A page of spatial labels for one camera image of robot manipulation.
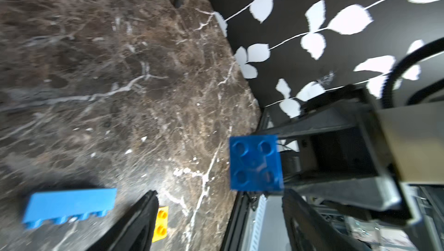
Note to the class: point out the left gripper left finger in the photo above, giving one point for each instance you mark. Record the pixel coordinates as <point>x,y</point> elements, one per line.
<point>134,231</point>

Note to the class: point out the blue square lego brick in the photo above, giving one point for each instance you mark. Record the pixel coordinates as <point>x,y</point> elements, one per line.
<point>255,164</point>

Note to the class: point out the light blue long lego brick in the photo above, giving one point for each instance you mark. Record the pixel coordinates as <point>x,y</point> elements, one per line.
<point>60,206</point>

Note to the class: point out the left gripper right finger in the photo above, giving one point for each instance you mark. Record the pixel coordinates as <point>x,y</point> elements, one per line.
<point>309,231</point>

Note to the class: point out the yellow lego brick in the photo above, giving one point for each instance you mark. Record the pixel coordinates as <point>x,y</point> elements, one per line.
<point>161,225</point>

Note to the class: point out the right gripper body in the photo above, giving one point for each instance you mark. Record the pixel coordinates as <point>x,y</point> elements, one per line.
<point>364,160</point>

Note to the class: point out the white slotted cable duct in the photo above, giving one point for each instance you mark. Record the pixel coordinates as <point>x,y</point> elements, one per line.
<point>257,224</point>

